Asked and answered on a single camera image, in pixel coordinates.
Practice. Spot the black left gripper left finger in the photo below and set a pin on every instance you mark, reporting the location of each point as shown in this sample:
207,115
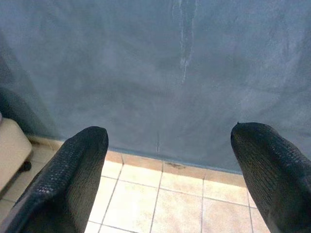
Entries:
60,184

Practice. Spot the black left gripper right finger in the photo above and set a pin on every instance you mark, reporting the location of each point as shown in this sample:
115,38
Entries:
274,174

